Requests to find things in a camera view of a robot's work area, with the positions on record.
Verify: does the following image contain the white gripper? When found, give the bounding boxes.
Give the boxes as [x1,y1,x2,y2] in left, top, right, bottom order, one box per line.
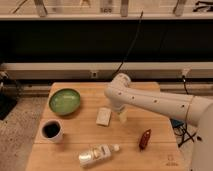
[110,100,127,124]

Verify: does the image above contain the white sponge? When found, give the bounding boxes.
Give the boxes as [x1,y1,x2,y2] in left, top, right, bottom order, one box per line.
[96,107,111,126]

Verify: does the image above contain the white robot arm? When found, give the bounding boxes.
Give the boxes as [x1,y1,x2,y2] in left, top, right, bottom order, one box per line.
[104,73,213,171]

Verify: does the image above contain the blue connector box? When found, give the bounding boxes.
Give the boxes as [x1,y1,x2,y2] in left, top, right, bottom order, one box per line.
[170,119,184,128]

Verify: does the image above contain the clear plastic bottle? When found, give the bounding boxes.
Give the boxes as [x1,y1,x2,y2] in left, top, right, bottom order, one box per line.
[78,144,120,167]

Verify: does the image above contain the dark equipment at left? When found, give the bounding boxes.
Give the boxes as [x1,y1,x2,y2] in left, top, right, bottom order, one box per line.
[0,71,20,120]

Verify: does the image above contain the white wall outlet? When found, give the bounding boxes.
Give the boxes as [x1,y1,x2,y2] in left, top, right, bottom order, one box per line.
[91,71,98,79]

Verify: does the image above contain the black hanging cable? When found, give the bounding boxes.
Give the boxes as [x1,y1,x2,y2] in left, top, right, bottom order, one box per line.
[109,9,145,78]

